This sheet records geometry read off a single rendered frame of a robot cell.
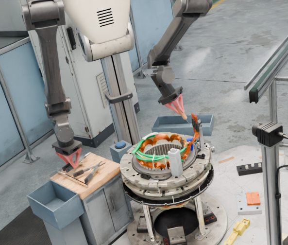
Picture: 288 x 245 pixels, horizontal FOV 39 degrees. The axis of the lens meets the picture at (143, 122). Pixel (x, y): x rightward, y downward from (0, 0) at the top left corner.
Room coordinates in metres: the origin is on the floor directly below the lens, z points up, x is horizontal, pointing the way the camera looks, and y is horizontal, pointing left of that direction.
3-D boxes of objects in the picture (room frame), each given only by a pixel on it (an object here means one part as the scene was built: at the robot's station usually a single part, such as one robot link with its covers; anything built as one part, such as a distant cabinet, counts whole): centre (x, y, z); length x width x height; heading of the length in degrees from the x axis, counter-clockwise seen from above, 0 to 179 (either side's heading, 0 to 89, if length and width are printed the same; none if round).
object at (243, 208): (1.25, -0.34, 0.79); 0.12 x 0.09 x 0.02; 167
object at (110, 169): (1.28, 0.25, 1.05); 0.20 x 0.19 x 0.02; 131
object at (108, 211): (1.28, 0.25, 0.91); 0.19 x 0.19 x 0.26; 41
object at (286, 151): (1.43, -0.59, 0.82); 0.06 x 0.06 x 0.07
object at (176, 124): (1.51, -0.16, 0.92); 0.25 x 0.11 x 0.28; 69
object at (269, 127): (0.79, -0.27, 1.37); 0.06 x 0.04 x 0.04; 27
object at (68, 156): (1.30, 0.29, 1.13); 0.07 x 0.07 x 0.09; 43
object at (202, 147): (1.22, -0.18, 1.15); 0.03 x 0.02 x 0.12; 129
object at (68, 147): (1.30, 0.29, 1.21); 0.10 x 0.07 x 0.07; 43
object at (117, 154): (1.47, 0.11, 0.91); 0.07 x 0.07 x 0.25; 32
